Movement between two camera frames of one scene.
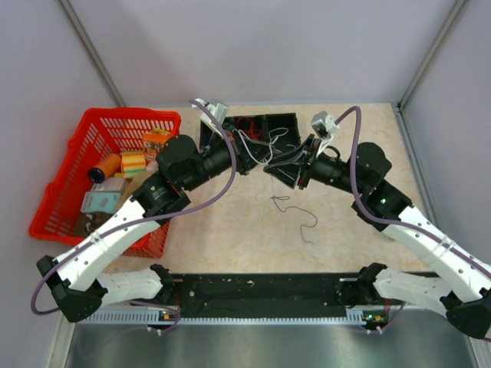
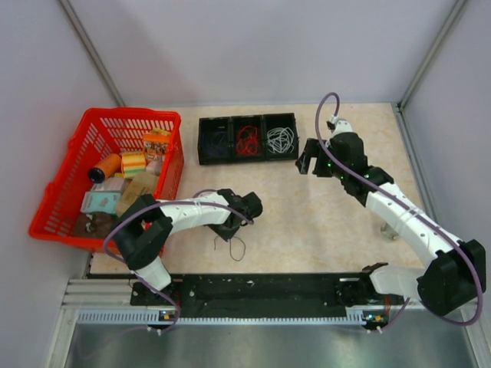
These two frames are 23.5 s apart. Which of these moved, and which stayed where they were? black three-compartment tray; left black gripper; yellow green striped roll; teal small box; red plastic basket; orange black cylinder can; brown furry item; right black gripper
Moved: right black gripper; left black gripper
Stayed: black three-compartment tray; red plastic basket; yellow green striped roll; brown furry item; orange black cylinder can; teal small box
